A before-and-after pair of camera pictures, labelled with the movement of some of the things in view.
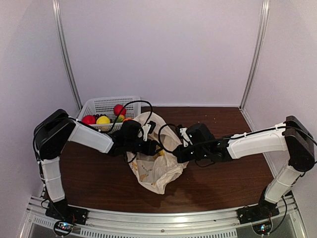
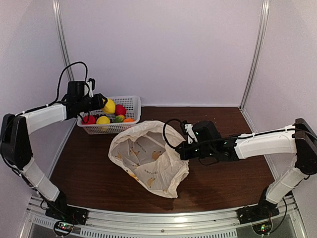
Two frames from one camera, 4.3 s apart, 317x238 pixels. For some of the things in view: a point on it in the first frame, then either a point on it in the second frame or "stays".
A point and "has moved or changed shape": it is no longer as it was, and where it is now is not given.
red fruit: x=89 y=119 stays
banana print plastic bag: x=160 y=173 has moved or changed shape
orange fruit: x=127 y=119 stays
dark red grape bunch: x=97 y=115 stays
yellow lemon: x=161 y=152 → x=110 y=107
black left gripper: x=149 y=149 → x=98 y=104
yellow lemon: x=103 y=120 stays
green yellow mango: x=121 y=118 stays
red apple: x=118 y=108 stays
